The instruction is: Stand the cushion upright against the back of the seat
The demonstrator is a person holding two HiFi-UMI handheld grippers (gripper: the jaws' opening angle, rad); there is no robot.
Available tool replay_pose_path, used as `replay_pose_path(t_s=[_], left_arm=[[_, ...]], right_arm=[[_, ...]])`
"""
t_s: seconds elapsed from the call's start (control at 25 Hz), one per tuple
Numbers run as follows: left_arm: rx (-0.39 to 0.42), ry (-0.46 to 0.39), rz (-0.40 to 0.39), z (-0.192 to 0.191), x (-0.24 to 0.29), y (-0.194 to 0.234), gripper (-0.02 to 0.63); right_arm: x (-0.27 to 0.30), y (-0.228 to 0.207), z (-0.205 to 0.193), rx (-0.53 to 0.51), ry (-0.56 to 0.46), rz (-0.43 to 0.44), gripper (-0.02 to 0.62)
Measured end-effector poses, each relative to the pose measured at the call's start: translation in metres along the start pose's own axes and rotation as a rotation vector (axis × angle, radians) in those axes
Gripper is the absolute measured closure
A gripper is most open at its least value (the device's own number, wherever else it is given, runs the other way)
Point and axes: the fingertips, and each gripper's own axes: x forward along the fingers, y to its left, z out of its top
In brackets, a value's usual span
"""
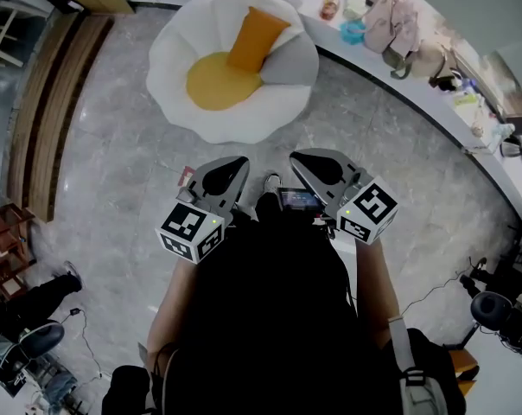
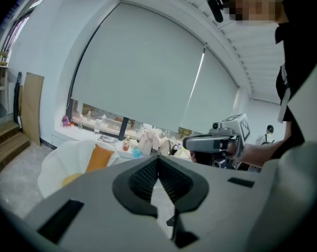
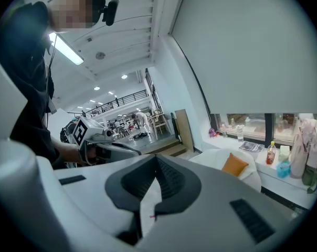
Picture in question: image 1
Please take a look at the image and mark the waist-mounted screen device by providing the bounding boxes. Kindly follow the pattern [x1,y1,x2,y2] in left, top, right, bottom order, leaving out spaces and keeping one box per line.
[276,186,323,213]

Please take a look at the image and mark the thin black floor cable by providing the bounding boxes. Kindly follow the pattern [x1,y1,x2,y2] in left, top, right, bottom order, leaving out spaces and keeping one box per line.
[401,268,474,319]

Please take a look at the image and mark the person's black trousers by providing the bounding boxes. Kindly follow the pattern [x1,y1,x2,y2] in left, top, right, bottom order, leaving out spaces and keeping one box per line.
[252,190,284,227]

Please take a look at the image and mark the white flower-shaped lounge chair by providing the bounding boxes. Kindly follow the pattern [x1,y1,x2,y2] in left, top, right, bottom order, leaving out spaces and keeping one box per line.
[146,0,319,145]

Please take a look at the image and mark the grey shoulder bag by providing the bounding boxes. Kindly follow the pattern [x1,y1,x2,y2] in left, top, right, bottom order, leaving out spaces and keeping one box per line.
[388,316,448,415]

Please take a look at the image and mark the pale plastic container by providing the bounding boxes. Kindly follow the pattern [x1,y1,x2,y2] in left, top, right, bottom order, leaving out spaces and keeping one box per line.
[341,0,368,21]

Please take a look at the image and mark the black office chair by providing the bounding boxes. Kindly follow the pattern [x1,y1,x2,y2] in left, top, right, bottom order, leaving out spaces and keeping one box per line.
[0,320,67,378]

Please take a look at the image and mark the orange pillow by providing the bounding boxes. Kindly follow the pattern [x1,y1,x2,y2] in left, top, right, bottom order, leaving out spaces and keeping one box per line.
[225,5,292,73]

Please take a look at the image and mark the orange box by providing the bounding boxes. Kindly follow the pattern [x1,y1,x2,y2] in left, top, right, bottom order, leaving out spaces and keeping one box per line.
[449,348,481,397]

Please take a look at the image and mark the wooden step platform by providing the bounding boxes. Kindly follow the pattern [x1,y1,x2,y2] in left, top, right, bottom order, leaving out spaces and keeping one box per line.
[5,11,115,223]

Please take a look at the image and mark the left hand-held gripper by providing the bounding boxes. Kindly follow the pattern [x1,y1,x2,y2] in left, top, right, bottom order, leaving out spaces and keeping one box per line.
[155,155,251,265]

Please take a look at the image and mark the red-brown wooden stool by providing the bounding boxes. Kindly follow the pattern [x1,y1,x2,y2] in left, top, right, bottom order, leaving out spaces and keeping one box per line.
[0,203,37,302]

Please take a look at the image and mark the black charger cable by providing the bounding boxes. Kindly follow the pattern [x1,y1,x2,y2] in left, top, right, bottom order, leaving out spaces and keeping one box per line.
[55,307,105,380]

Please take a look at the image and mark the pink backpack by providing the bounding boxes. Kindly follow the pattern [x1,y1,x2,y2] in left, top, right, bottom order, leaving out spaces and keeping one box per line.
[363,0,422,80]

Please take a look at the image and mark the person's black shirt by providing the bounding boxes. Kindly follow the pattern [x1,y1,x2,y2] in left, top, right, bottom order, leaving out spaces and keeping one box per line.
[101,212,468,415]

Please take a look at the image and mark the person's right forearm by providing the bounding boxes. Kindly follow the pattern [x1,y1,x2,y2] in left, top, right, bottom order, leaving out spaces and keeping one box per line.
[353,235,403,345]

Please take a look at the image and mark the person's left forearm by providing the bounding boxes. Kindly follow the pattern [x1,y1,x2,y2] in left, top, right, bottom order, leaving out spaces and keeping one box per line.
[146,255,201,365]

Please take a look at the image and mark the black equipment cart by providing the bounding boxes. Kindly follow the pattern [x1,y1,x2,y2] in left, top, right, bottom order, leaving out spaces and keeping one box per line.
[459,227,522,362]

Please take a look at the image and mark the person's grey shoe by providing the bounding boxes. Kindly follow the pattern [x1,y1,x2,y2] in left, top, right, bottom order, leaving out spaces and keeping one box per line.
[263,172,283,199]

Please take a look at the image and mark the beige handbag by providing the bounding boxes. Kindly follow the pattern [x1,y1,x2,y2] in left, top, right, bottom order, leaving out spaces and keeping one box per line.
[416,41,461,91]

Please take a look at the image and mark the orange drink bottle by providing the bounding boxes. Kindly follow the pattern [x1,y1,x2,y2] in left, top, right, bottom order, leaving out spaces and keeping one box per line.
[319,0,342,21]

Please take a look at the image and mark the white frame rack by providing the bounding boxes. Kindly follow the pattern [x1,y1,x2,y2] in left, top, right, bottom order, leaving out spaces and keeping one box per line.
[0,0,54,68]

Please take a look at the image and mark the silver kettle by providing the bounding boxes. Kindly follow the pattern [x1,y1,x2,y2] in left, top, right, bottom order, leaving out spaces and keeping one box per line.
[500,138,522,158]

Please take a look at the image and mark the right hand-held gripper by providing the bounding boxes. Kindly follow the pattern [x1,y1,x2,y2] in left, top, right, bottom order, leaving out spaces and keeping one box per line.
[288,147,399,246]

